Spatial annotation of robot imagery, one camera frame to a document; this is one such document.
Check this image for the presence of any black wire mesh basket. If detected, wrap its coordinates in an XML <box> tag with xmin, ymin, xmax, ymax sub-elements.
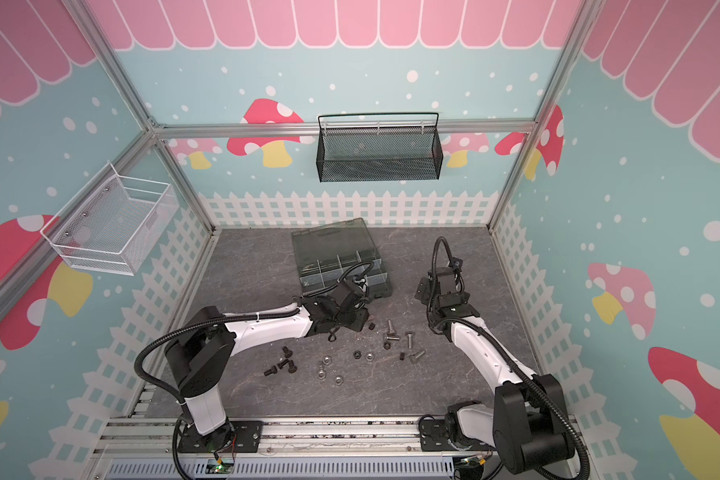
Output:
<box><xmin>316</xmin><ymin>112</ymin><xmax>444</xmax><ymax>183</ymax></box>

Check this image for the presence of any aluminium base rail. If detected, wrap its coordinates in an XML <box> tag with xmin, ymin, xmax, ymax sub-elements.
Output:
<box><xmin>82</xmin><ymin>415</ymin><xmax>512</xmax><ymax>479</ymax></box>

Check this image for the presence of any green transparent compartment organizer box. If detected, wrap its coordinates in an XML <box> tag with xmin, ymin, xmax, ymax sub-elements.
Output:
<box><xmin>291</xmin><ymin>218</ymin><xmax>393</xmax><ymax>300</ymax></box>

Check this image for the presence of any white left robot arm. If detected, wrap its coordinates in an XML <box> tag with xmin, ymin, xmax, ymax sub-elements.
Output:
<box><xmin>164</xmin><ymin>280</ymin><xmax>368</xmax><ymax>437</ymax></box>

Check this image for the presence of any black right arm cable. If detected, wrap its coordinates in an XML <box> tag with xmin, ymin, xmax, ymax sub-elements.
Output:
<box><xmin>430</xmin><ymin>236</ymin><xmax>592</xmax><ymax>480</ymax></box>

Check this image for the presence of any white wire mesh basket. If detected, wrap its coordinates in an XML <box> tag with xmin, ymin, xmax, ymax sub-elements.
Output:
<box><xmin>40</xmin><ymin>164</ymin><xmax>179</xmax><ymax>276</ymax></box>

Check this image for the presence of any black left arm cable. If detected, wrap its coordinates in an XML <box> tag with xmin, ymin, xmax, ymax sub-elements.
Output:
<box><xmin>133</xmin><ymin>262</ymin><xmax>376</xmax><ymax>421</ymax></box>

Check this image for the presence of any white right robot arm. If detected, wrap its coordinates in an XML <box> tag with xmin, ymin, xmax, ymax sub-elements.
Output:
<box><xmin>415</xmin><ymin>266</ymin><xmax>590</xmax><ymax>479</ymax></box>

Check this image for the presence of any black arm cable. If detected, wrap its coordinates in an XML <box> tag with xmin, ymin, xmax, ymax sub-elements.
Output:
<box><xmin>430</xmin><ymin>236</ymin><xmax>592</xmax><ymax>480</ymax></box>
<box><xmin>133</xmin><ymin>262</ymin><xmax>376</xmax><ymax>421</ymax></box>

